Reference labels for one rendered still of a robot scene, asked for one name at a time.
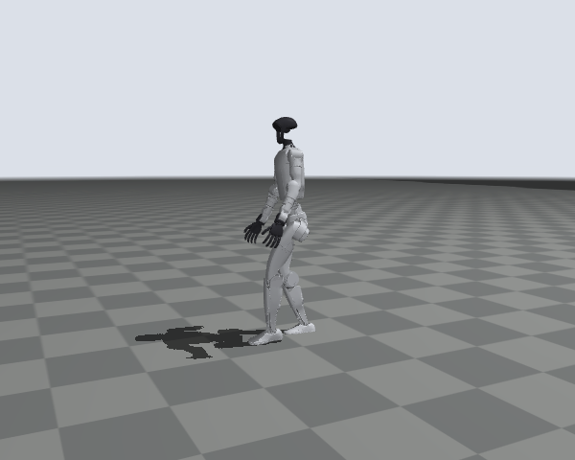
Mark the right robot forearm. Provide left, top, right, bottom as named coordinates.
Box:
left=259, top=193, right=278, bottom=223

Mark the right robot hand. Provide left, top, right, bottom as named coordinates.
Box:
left=243, top=214, right=265, bottom=243

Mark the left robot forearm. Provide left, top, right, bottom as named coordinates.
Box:
left=279, top=181, right=299, bottom=222

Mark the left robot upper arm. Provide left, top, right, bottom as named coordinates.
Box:
left=286, top=149, right=303, bottom=191

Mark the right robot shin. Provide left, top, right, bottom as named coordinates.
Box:
left=283, top=285, right=309, bottom=326

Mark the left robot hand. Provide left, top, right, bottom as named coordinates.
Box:
left=262, top=213, right=287, bottom=248

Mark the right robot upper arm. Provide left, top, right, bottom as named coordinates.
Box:
left=269, top=156, right=279, bottom=197

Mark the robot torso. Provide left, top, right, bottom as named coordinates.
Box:
left=274, top=144, right=308, bottom=228

